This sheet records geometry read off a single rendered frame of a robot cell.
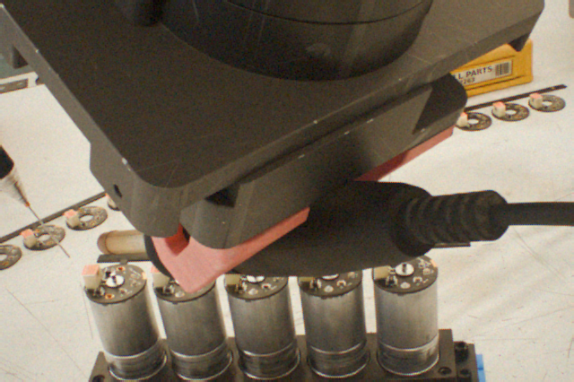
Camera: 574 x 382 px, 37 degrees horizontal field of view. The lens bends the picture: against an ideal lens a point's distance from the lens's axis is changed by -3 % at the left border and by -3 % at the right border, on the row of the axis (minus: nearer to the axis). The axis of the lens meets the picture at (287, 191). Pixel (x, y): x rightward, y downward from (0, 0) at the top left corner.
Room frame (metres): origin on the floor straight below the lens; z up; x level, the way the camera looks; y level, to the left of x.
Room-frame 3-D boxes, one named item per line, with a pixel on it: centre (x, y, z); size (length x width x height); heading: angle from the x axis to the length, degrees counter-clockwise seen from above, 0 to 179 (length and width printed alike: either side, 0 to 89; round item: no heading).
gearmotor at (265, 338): (0.27, 0.02, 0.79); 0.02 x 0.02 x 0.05
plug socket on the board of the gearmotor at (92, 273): (0.28, 0.08, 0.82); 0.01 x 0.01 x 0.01; 81
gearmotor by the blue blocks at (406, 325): (0.26, -0.04, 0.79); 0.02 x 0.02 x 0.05
